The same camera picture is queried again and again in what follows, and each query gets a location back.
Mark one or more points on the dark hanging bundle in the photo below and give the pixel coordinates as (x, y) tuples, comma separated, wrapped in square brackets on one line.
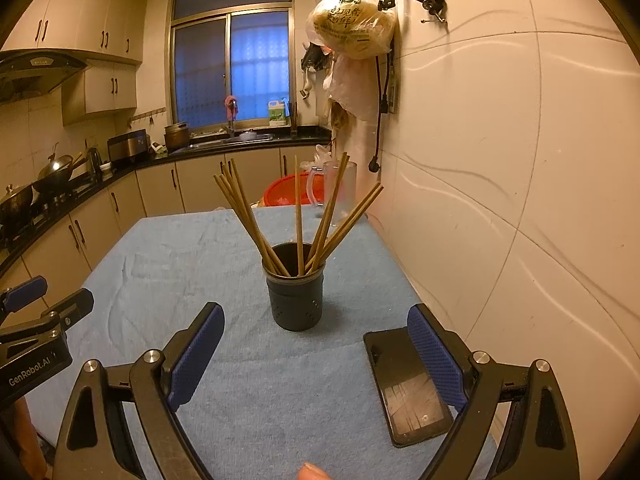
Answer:
[(314, 57)]

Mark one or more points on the blue tablecloth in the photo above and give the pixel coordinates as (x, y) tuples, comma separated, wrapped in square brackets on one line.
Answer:
[(175, 270)]

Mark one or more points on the red plastic basket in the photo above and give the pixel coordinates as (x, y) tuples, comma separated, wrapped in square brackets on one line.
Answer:
[(280, 192)]

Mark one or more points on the metal kettle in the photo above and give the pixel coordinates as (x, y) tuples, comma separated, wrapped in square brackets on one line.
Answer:
[(94, 160)]

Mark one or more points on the cream base cabinets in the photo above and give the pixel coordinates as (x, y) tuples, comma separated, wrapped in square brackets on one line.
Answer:
[(200, 180)]

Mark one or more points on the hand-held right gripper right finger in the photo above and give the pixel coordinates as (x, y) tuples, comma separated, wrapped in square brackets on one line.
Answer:
[(435, 355)]

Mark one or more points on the person's left hand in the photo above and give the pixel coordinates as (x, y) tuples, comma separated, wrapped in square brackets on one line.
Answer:
[(26, 430)]

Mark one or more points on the green label detergent bottle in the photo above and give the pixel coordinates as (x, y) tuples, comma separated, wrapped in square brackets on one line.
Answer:
[(277, 114)]

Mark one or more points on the sink faucet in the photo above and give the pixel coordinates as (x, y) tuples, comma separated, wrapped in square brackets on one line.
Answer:
[(230, 125)]

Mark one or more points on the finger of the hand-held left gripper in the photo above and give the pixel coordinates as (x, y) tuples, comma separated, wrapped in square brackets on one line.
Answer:
[(27, 292), (75, 305)]

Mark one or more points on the brown cooking pot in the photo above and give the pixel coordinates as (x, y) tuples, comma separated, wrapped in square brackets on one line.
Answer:
[(176, 137)]

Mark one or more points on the cream wall cabinets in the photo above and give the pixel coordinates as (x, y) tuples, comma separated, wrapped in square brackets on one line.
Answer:
[(75, 10)]

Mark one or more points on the clear glass mug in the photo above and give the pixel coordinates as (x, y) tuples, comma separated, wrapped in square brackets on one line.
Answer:
[(350, 195)]

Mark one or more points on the gas stove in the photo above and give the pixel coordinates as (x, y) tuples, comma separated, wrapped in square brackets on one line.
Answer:
[(50, 200)]

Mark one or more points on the kitchen window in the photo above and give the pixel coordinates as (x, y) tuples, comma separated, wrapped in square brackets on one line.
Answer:
[(235, 60)]

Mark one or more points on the wall hook rail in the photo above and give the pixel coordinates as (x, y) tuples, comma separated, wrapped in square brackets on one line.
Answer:
[(147, 116)]

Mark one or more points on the black countertop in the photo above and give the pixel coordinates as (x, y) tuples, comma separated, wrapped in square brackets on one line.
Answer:
[(210, 150)]

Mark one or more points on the pink cloth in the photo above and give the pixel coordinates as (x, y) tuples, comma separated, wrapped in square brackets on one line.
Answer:
[(231, 104)]

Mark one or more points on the bunch of wooden chopsticks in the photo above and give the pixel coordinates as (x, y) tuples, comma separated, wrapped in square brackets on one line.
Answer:
[(298, 210)]

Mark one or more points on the white plastic bag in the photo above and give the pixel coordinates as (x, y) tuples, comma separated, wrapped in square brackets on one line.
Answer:
[(322, 155)]

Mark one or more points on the person's right hand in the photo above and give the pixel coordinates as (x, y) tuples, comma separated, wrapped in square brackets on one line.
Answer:
[(314, 472)]

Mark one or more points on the plastic bag of bread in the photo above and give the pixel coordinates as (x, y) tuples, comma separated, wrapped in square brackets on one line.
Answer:
[(350, 25)]

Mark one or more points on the range hood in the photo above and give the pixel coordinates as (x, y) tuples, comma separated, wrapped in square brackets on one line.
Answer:
[(40, 70)]

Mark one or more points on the black utensil holder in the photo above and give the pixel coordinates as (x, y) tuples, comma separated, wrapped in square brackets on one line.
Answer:
[(295, 300)]

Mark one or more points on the wall socket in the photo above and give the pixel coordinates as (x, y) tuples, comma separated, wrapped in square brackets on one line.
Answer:
[(394, 85)]

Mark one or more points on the silver countertop appliance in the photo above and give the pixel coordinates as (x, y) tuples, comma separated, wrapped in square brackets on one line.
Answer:
[(127, 146)]

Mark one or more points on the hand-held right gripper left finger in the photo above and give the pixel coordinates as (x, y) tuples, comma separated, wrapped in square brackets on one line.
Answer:
[(195, 355)]

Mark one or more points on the pink plastic bag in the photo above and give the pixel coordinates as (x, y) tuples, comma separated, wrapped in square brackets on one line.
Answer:
[(352, 90)]

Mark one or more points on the black smartphone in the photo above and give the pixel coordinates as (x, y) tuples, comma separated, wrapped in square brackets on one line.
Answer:
[(400, 390)]

